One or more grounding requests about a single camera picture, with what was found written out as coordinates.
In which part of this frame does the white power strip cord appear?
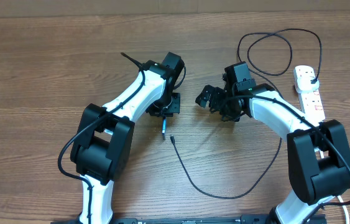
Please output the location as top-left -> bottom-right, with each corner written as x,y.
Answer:
317,146 -> 350,224

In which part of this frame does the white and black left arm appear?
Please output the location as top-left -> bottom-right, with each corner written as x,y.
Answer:
69,52 -> 186,223

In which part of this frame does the white charger plug adapter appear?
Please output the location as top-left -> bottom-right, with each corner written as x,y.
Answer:
295,77 -> 320,93

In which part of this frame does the Galaxy S24+ smartphone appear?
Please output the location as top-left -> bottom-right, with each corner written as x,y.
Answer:
162,117 -> 167,140

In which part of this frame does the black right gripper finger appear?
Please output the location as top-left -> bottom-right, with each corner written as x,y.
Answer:
195,85 -> 215,108
209,93 -> 224,113

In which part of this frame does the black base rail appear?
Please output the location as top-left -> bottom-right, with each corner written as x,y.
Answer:
50,213 -> 328,224

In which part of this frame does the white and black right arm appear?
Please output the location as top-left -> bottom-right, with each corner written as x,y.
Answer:
195,62 -> 350,223

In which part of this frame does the black USB charging cable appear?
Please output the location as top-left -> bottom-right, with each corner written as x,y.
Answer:
169,28 -> 323,200

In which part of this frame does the white power strip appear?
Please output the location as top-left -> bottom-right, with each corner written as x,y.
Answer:
293,65 -> 325,122

